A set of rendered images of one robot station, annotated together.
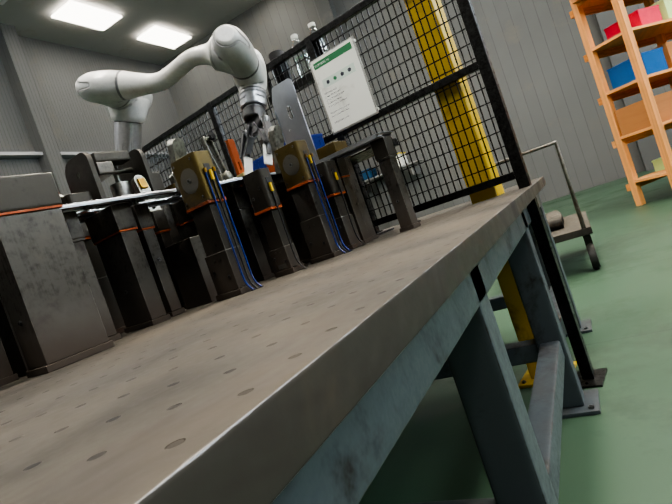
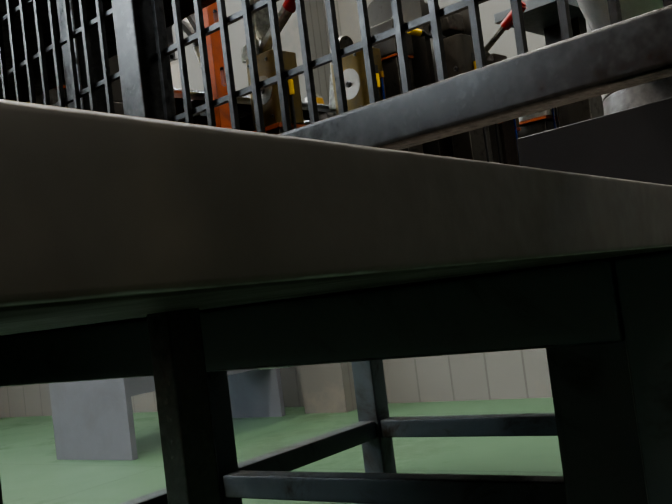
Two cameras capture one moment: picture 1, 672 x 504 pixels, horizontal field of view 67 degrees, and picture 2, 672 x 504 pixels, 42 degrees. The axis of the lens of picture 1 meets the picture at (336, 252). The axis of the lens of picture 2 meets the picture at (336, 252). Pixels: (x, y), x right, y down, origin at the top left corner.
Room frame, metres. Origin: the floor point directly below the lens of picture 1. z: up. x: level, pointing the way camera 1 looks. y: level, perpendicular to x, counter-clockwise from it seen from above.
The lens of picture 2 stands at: (3.11, 0.56, 0.66)
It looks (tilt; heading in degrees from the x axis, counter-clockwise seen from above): 3 degrees up; 188
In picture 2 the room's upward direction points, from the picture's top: 7 degrees counter-clockwise
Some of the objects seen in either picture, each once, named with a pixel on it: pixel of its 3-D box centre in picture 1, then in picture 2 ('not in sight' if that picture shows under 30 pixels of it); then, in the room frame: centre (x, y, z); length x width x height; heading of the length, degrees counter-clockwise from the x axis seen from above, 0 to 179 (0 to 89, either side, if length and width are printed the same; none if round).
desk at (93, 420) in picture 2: not in sight; (171, 377); (-1.56, -1.13, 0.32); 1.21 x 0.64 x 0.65; 153
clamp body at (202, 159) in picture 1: (218, 225); not in sight; (1.21, 0.24, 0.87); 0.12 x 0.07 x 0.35; 54
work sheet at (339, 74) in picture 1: (343, 87); not in sight; (2.04, -0.24, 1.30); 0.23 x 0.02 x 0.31; 54
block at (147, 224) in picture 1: (151, 262); not in sight; (1.28, 0.44, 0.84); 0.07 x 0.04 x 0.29; 54
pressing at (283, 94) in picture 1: (294, 128); not in sight; (1.86, 0.00, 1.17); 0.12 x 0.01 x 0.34; 54
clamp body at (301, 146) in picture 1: (313, 201); not in sight; (1.48, 0.01, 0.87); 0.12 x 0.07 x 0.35; 54
